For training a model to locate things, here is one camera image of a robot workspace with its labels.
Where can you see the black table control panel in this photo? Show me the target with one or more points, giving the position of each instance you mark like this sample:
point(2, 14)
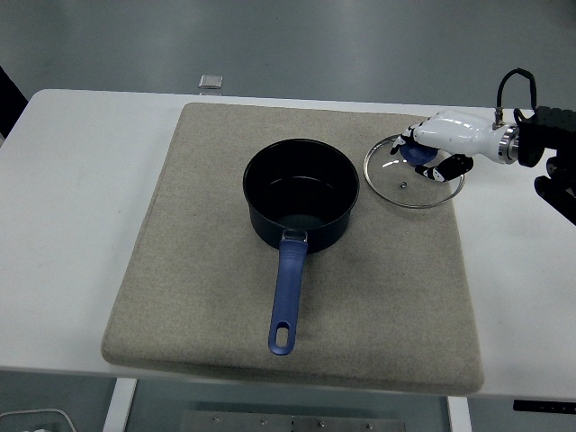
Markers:
point(544, 406)

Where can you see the beige fabric mat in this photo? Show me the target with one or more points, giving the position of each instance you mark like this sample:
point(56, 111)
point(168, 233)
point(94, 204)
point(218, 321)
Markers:
point(202, 252)

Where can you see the grey metal plate with screws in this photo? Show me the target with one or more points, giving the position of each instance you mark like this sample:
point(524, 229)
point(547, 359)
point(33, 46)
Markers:
point(292, 423)

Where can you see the white rounded object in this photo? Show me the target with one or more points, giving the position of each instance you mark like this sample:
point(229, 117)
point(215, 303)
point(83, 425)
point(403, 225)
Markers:
point(27, 420)

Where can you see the person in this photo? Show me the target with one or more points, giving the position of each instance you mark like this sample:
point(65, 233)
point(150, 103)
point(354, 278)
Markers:
point(10, 103)

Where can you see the white table leg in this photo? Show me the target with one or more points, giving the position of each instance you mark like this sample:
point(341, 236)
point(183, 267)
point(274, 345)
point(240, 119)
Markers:
point(119, 407)
point(459, 416)

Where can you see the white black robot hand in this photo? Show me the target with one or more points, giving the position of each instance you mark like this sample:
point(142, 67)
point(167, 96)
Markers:
point(459, 132)

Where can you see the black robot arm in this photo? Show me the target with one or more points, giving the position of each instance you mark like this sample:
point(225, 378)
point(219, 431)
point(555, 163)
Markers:
point(546, 135)

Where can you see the small silver floor plate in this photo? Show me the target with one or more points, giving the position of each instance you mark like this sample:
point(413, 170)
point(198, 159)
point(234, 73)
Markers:
point(210, 81)

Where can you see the glass lid with blue knob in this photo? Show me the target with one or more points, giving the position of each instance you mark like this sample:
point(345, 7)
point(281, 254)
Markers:
point(420, 156)

